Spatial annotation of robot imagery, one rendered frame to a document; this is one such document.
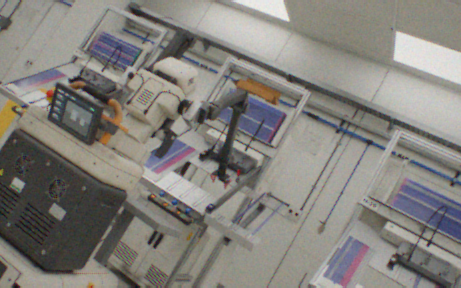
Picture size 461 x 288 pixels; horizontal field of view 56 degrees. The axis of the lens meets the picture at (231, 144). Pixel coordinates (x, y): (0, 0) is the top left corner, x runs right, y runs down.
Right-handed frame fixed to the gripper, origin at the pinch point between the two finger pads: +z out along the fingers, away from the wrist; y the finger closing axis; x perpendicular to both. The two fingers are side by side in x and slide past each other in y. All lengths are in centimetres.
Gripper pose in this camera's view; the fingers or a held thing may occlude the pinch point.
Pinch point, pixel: (219, 184)
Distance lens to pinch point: 297.9
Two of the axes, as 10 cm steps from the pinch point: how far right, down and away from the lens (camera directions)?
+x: -5.7, 3.9, -7.2
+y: -8.1, -4.3, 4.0
